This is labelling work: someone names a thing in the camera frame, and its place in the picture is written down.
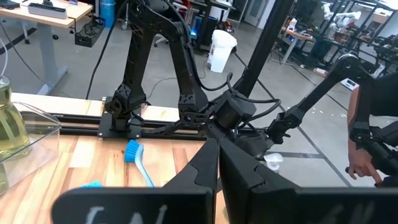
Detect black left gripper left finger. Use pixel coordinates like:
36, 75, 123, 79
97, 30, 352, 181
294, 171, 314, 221
51, 138, 220, 224

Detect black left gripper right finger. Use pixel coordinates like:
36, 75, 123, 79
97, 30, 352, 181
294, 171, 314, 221
220, 138, 398, 224

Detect blue dish brush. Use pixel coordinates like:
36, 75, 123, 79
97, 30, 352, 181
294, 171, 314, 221
124, 139, 155, 189

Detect blue kitchen sponge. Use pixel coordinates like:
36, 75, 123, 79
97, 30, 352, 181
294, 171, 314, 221
79, 179, 103, 189

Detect person's hand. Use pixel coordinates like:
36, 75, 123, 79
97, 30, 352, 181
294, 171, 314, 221
346, 147, 383, 186

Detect white trash bin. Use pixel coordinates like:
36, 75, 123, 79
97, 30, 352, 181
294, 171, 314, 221
206, 29, 238, 74

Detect person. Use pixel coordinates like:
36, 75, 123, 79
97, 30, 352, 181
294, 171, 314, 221
346, 72, 398, 187

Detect small clear plastic bin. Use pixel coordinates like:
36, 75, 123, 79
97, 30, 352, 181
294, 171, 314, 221
0, 101, 62, 195

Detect blue barrel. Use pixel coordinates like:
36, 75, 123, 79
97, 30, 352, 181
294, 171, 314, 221
99, 0, 116, 29

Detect desk with grey legs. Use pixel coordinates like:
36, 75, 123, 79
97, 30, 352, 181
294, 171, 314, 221
0, 0, 94, 96

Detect white power strip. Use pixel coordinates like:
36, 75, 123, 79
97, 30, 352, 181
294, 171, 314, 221
27, 2, 68, 20

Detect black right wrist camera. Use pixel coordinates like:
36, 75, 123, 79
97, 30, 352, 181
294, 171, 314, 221
214, 90, 257, 129

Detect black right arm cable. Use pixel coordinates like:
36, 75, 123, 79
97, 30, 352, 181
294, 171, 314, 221
186, 30, 282, 124

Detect black wire basket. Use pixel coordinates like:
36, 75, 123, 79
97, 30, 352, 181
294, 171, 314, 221
74, 17, 106, 48

